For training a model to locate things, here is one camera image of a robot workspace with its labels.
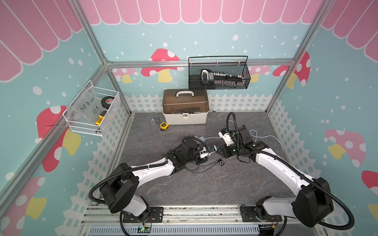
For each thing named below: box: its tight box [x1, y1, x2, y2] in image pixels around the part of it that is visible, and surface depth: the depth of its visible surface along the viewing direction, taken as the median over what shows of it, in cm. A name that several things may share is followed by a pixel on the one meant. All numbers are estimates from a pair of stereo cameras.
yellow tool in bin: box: [94, 110, 107, 126], surface depth 64 cm
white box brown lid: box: [162, 88, 210, 125], surface depth 105 cm
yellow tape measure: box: [159, 121, 170, 131], surface depth 111 cm
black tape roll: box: [100, 95, 116, 110], surface depth 81 cm
